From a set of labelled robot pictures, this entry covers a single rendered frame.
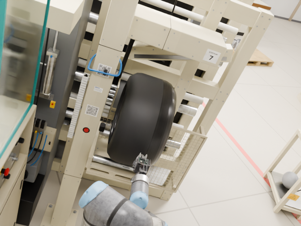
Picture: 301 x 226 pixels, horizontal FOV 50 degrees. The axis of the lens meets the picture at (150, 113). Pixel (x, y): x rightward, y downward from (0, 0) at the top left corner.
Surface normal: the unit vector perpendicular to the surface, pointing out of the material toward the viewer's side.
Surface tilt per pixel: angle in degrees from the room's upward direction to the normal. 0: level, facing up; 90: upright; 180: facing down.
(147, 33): 90
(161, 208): 0
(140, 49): 90
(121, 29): 90
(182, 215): 0
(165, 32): 90
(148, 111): 43
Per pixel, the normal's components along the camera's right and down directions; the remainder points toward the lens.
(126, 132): -0.18, 0.21
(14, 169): 0.33, -0.77
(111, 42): -0.03, 0.57
